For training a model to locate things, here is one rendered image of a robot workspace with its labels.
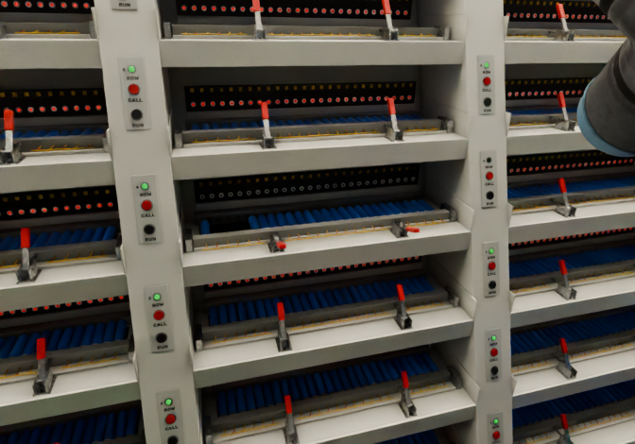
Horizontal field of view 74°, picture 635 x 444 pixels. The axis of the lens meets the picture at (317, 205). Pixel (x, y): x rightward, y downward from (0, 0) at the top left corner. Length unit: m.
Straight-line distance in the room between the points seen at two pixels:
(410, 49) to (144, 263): 0.66
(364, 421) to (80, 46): 0.91
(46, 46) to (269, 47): 0.37
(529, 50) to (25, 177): 1.02
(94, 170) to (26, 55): 0.21
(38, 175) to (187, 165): 0.24
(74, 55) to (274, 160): 0.38
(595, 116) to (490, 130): 0.51
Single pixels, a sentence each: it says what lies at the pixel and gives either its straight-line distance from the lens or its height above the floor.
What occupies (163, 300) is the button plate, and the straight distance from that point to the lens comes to 0.84.
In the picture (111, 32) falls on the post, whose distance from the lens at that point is 0.85.
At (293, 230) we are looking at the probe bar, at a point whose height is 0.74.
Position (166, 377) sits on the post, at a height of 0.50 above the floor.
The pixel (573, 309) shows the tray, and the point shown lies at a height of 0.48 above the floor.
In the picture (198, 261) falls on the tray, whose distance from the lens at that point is 0.83.
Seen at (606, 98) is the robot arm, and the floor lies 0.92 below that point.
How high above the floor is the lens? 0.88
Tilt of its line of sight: 6 degrees down
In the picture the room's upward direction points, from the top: 4 degrees counter-clockwise
